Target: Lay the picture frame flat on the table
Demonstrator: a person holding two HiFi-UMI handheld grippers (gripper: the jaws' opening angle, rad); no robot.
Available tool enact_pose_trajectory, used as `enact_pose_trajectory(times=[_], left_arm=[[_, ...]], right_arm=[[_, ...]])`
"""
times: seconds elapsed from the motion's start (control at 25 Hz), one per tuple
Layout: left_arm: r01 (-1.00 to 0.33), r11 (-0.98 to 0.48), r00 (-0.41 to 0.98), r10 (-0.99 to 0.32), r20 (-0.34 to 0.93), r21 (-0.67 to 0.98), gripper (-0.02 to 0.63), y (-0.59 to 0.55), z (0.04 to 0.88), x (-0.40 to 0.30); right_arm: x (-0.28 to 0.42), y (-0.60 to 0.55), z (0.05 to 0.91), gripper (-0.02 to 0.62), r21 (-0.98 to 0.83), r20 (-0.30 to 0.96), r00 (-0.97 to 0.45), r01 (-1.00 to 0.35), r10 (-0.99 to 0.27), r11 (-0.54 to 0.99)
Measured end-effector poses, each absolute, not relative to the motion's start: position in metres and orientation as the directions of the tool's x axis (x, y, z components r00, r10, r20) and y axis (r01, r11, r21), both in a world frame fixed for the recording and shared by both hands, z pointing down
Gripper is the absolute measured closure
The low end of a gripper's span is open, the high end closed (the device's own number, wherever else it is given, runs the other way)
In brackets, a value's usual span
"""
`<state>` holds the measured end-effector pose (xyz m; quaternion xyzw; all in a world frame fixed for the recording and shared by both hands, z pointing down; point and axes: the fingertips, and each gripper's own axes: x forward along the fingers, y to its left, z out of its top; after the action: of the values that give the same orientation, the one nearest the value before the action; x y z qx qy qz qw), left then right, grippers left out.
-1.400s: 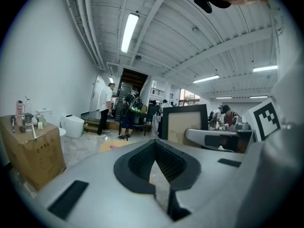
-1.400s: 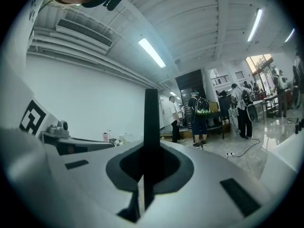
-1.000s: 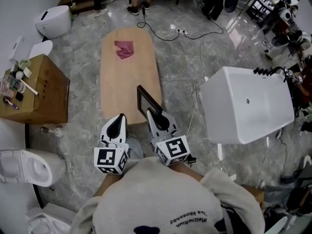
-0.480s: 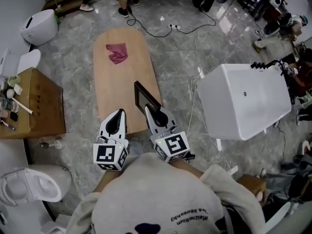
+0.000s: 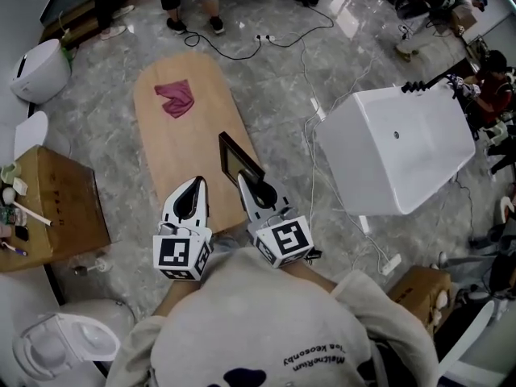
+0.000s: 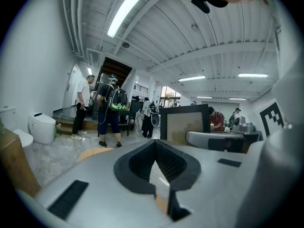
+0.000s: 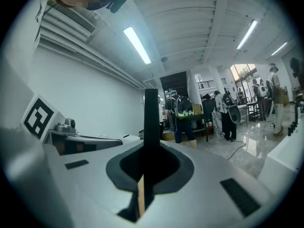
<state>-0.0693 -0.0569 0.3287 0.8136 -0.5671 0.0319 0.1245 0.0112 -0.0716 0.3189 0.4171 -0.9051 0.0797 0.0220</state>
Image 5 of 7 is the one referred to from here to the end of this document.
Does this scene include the clear plastic bottle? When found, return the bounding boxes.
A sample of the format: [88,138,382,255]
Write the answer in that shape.
[0,206,27,225]

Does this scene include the person's grey speckled trousers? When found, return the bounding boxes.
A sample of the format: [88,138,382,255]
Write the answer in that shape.
[211,234,243,253]

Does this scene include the black bathtub faucet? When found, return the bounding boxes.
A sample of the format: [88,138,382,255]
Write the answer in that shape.
[401,73,449,95]

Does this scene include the white smart toilet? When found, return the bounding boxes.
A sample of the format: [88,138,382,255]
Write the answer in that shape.
[10,38,73,105]

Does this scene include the green cup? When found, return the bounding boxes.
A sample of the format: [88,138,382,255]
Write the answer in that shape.
[0,161,20,185]

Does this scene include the white long-handled brush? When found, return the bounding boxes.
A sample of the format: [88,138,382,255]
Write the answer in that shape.
[2,187,54,228]

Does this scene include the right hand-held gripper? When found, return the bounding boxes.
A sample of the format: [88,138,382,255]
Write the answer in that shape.
[236,173,314,269]

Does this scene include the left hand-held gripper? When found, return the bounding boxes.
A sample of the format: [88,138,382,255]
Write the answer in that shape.
[152,176,214,282]

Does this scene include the black picture frame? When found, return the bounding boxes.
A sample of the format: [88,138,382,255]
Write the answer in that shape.
[218,131,266,187]

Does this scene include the white cable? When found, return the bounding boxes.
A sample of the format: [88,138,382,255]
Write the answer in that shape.
[302,30,394,276]

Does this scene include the person's right forearm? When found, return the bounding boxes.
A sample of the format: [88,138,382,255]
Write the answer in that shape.
[280,262,338,293]

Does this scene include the white toilet brush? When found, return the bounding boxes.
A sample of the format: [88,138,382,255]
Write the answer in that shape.
[72,256,114,277]

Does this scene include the taped cardboard box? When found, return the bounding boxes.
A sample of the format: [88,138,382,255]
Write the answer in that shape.
[386,264,452,338]

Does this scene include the white bathtub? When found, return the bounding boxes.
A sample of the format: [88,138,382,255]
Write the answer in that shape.
[316,85,476,217]

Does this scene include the large cardboard box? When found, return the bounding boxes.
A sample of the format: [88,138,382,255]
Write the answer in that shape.
[0,145,112,273]

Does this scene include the white round device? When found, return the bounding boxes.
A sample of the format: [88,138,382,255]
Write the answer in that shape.
[433,290,451,326]

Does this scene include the pink cloth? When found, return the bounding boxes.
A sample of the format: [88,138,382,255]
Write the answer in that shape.
[154,79,197,119]

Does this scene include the wooden coffee table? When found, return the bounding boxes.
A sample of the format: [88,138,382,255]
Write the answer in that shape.
[132,52,261,235]

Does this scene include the person's left forearm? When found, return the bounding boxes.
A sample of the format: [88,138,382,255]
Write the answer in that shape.
[151,278,202,320]

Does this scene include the person's beige shirt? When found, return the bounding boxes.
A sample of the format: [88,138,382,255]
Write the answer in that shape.
[105,248,440,387]

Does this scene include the black floor cable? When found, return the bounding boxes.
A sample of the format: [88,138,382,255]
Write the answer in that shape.
[183,4,335,60]

